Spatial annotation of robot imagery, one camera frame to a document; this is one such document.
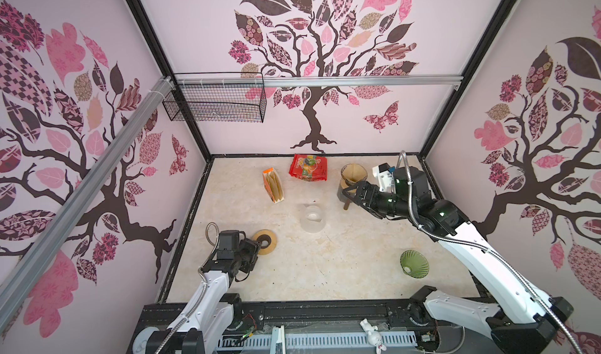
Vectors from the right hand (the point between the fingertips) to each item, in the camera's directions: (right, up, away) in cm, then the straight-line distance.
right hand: (350, 194), depth 67 cm
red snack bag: (-12, +9, +43) cm, 45 cm away
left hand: (-30, -22, +19) cm, 42 cm away
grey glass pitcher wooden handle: (+4, -7, +31) cm, 32 cm away
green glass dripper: (+26, -27, +15) cm, 40 cm away
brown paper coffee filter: (+6, +7, +28) cm, 29 cm away
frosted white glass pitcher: (-11, -13, +30) cm, 34 cm away
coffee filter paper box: (-28, +1, +33) cm, 43 cm away
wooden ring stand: (-28, -20, +22) cm, 41 cm away
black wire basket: (-49, +38, +27) cm, 68 cm away
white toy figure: (+7, -43, 0) cm, 43 cm away
